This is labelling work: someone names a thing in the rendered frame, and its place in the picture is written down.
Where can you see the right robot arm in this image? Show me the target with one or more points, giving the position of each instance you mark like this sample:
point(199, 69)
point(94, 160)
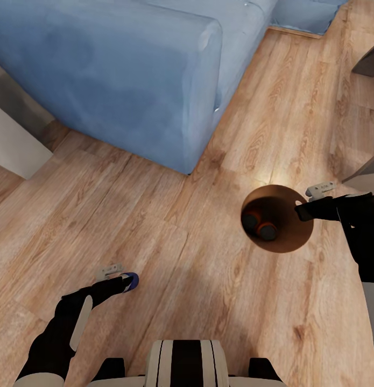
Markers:
point(356, 214)

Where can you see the trash can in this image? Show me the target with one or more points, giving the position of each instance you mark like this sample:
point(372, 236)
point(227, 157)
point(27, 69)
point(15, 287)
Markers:
point(277, 204)

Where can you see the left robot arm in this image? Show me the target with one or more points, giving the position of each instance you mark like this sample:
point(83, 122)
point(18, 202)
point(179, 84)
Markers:
point(51, 352)

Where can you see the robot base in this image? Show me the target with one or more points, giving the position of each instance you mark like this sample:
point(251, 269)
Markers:
point(112, 374)

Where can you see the robot trunk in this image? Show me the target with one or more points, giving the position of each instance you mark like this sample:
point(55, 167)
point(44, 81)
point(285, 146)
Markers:
point(186, 363)

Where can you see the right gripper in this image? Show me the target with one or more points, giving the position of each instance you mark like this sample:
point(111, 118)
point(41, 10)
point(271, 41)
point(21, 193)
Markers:
point(312, 210)

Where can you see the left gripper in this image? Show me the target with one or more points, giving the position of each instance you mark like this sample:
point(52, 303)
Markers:
point(113, 286)

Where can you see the coffee table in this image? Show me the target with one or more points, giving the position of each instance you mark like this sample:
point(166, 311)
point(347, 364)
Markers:
point(363, 179)

